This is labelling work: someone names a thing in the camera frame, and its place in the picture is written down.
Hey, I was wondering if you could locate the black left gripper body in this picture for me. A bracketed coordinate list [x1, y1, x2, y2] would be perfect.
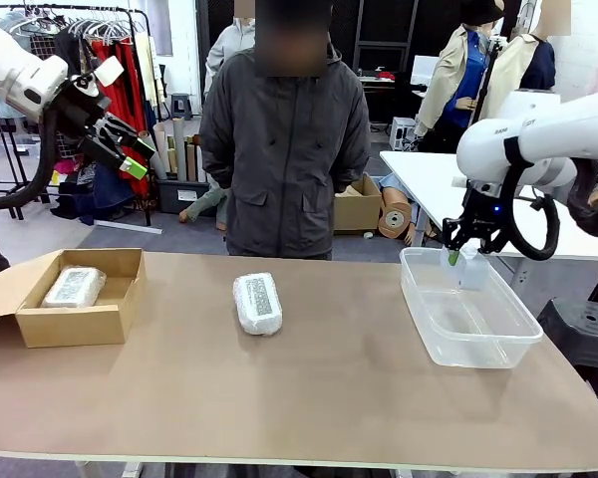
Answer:
[54, 77, 112, 145]

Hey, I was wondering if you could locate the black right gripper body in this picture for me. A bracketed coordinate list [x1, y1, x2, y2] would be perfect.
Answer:
[461, 186, 504, 228]

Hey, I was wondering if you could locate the white unwrapped digital clock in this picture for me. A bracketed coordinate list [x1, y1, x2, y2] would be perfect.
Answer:
[439, 243, 490, 294]

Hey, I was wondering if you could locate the bubble-wrapped clock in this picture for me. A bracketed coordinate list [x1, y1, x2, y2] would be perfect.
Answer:
[40, 266, 108, 309]
[231, 271, 284, 337]

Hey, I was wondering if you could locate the red dress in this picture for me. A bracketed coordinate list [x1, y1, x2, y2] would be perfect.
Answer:
[90, 38, 151, 198]

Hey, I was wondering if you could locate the beige paper tube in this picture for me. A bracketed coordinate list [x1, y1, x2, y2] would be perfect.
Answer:
[152, 122, 172, 175]

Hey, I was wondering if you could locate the slanted grey paper tube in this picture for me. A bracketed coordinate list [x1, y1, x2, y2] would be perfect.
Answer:
[138, 129, 169, 181]

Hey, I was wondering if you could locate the tall grey paper tube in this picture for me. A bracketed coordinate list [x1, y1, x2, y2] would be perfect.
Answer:
[172, 116, 188, 182]

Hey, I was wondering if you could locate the brown paper roll spool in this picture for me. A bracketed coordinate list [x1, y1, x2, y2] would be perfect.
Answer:
[377, 187, 415, 244]

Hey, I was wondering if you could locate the small dark step stool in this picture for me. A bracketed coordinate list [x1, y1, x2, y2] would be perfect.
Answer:
[169, 92, 194, 121]

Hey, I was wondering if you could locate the white work table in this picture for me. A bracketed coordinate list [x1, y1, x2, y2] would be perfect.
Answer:
[380, 150, 598, 263]

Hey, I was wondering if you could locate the black bin holding tubes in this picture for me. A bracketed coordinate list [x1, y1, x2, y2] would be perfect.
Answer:
[154, 176, 215, 216]

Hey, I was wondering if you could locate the lying mannequin blue top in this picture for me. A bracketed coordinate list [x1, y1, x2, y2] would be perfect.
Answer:
[378, 171, 406, 198]

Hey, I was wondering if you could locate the brown cardboard carton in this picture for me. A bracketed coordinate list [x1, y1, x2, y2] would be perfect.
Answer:
[333, 173, 384, 236]

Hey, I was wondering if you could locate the clear plastic container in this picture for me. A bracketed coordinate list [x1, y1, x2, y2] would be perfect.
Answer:
[399, 246, 545, 370]

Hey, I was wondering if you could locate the mannequin torso green sweater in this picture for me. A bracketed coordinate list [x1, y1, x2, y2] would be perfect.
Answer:
[178, 177, 230, 232]

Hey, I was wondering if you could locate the white computer case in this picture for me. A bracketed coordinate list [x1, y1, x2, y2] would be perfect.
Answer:
[389, 117, 419, 151]

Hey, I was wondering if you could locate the black clothes rack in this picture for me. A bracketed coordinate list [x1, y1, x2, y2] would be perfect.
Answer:
[0, 3, 154, 228]

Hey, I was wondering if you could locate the mannequin beige coat blue shirt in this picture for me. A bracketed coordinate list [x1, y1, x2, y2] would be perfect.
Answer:
[415, 0, 497, 154]

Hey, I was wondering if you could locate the black plastic stool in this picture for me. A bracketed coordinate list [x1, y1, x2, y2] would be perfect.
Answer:
[536, 297, 598, 399]

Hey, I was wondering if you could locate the mannequin in grey hoodie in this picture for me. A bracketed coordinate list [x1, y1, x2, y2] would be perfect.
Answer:
[203, 0, 256, 97]

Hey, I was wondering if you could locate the black tripod pole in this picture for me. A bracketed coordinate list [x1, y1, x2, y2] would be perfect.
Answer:
[470, 35, 507, 123]

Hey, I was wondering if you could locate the mannequin cream jacket navy shirt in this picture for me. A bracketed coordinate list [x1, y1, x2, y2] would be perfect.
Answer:
[482, 0, 558, 104]

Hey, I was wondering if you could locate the white monitor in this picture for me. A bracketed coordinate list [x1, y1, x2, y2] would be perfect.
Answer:
[410, 54, 443, 87]

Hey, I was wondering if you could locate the person in grey jacket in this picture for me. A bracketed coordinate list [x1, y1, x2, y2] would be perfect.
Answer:
[198, 0, 372, 261]

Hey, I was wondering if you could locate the open cardboard box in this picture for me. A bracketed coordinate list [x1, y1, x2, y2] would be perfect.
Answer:
[0, 247, 148, 350]

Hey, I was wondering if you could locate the white floor rail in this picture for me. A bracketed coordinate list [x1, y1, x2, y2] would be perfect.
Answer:
[93, 218, 164, 236]

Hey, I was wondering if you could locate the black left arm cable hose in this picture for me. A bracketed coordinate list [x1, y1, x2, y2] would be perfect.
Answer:
[0, 107, 64, 211]

